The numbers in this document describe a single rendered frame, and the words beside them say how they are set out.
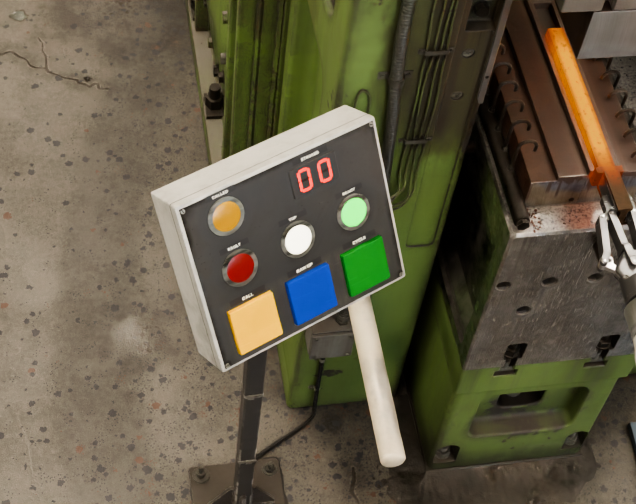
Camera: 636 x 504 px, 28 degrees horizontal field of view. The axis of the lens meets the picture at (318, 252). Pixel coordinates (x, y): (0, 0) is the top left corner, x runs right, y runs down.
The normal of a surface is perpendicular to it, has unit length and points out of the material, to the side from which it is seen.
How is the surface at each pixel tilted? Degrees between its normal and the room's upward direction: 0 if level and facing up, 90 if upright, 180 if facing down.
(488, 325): 90
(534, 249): 90
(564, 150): 0
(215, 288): 60
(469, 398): 90
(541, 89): 0
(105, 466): 0
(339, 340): 90
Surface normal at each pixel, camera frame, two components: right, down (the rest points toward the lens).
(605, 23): 0.16, 0.81
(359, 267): 0.53, 0.32
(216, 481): 0.09, -0.59
